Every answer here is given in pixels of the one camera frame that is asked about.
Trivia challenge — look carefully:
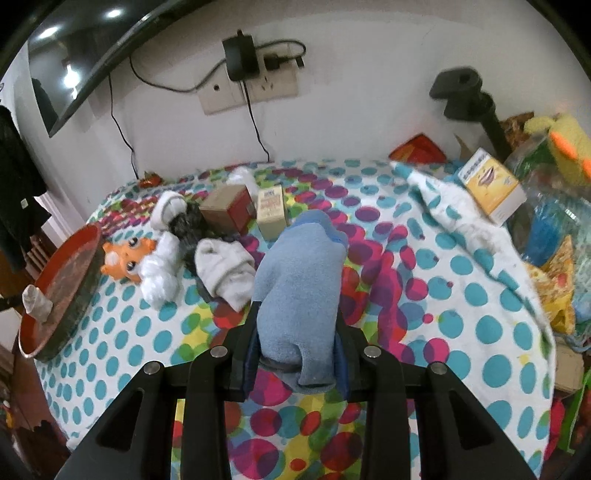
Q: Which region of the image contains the black television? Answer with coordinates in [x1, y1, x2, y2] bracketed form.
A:
[28, 0, 144, 138]

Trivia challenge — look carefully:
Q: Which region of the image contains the beige wall socket plate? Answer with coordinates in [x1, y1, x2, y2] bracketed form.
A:
[198, 62, 300, 116]

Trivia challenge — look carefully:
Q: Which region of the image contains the black clamp mount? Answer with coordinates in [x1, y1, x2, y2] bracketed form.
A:
[429, 68, 515, 160]

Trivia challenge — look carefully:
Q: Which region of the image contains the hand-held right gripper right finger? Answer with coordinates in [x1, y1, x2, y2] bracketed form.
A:
[330, 318, 539, 480]

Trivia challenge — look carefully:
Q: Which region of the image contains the red round tray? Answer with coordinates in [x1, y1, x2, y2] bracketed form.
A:
[17, 224, 105, 361]

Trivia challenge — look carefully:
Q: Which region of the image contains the polka dot cloth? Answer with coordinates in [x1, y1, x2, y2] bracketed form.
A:
[34, 158, 557, 480]

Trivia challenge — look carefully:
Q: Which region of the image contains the wooden door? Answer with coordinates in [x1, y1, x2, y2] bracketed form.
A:
[0, 228, 58, 296]

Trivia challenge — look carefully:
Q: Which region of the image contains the orange white medicine box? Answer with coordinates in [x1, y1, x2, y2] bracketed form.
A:
[457, 147, 528, 227]

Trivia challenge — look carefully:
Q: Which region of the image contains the black plug charger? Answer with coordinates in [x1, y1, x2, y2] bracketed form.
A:
[259, 41, 308, 72]

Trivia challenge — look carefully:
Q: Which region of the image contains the black hanging clothing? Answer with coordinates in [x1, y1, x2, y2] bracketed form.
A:
[0, 105, 52, 273]

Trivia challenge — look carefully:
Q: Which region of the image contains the black sock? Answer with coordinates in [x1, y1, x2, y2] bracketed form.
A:
[168, 203, 208, 273]

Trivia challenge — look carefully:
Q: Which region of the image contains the yellow plush toy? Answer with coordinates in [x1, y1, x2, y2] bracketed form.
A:
[524, 113, 591, 188]

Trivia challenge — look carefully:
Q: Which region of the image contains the yellow printed bag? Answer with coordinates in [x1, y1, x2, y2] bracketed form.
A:
[524, 235, 578, 335]

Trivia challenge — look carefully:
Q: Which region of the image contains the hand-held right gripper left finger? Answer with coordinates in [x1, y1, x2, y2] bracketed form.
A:
[55, 300, 262, 480]

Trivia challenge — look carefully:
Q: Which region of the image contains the plain cardboard box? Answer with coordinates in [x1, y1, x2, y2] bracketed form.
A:
[551, 335, 586, 395]

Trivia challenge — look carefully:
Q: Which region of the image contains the black power adapter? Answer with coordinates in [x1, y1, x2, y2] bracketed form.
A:
[222, 30, 259, 82]

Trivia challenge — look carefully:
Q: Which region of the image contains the clear plastic bag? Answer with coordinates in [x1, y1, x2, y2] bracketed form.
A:
[503, 134, 591, 273]

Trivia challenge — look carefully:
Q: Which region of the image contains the white grey sock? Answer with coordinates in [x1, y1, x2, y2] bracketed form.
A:
[194, 239, 257, 312]

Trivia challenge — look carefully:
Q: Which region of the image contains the brown cardboard box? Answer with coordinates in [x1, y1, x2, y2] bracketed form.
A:
[199, 185, 257, 235]

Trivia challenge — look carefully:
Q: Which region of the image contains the small beige box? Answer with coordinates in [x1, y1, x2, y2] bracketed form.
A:
[256, 185, 289, 241]

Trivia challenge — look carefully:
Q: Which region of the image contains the red packet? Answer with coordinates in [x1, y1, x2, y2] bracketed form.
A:
[389, 133, 448, 163]

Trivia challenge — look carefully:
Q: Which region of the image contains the orange toy figure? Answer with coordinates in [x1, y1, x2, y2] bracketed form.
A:
[100, 236, 155, 283]

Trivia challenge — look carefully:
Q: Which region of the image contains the black adapter cable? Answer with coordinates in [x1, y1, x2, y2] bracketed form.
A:
[129, 53, 229, 94]

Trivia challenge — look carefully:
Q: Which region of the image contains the small grey-white sock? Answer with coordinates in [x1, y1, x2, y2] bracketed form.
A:
[23, 285, 54, 323]

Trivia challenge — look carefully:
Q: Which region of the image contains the blue sock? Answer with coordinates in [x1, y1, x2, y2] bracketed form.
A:
[253, 211, 350, 394]

